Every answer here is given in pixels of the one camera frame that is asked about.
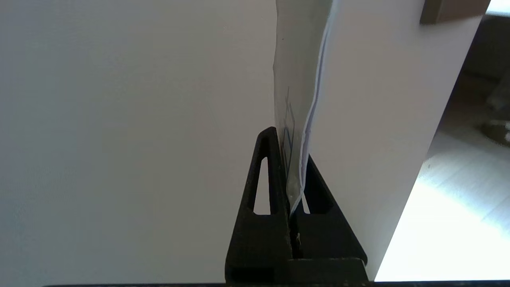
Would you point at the blue and white door hanger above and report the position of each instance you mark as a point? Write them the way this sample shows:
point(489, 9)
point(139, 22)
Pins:
point(299, 79)

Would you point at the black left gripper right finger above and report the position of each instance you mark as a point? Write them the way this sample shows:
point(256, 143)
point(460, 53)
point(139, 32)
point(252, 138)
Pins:
point(326, 247)

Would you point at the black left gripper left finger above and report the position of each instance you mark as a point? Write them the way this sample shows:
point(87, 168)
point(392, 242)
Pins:
point(259, 247)

